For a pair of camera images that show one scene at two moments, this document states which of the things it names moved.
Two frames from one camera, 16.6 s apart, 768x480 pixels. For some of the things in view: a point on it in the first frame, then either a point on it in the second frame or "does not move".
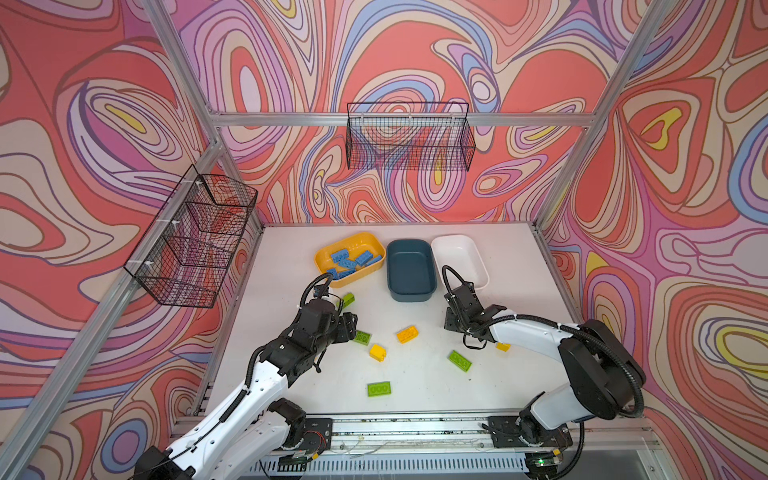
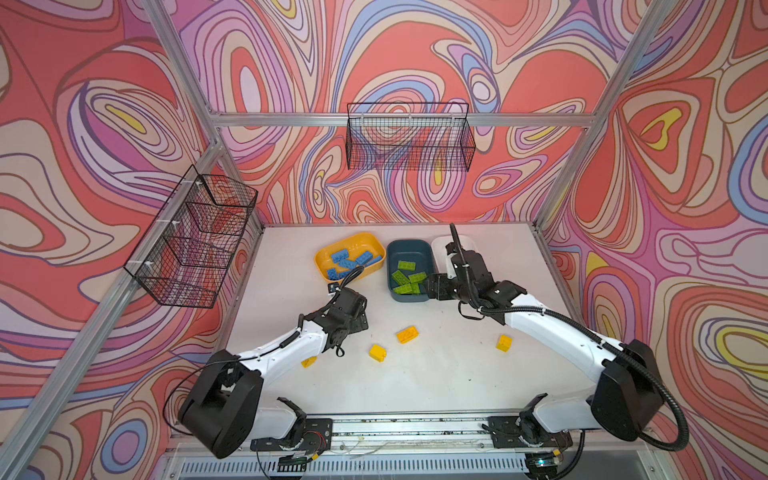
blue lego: [364, 257] does not move
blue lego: [337, 256] does not move
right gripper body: [454, 323] -> [448, 290]
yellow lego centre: [378, 353] does not move
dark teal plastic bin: [411, 270] does not move
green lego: [362, 338] -> [406, 265]
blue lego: [351, 265] does not move
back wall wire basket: [409, 136] does not move
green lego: [460, 361] -> [404, 290]
